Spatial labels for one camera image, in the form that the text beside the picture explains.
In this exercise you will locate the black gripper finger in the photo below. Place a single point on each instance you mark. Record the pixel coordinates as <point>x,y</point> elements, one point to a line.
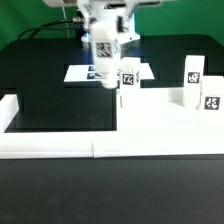
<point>87,12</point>
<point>124,20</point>

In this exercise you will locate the white square tabletop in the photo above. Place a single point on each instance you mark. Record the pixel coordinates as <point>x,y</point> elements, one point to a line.
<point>148,108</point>

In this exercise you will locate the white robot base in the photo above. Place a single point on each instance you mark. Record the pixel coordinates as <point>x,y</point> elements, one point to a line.
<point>128,33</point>

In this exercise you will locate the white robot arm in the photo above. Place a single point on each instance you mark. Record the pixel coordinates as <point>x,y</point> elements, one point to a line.
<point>74,3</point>

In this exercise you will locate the white marker board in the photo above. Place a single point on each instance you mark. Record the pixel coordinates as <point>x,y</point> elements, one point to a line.
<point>84,73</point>

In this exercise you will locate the white U-shaped obstacle fence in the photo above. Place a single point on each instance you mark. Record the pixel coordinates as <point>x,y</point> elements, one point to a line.
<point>205,138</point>

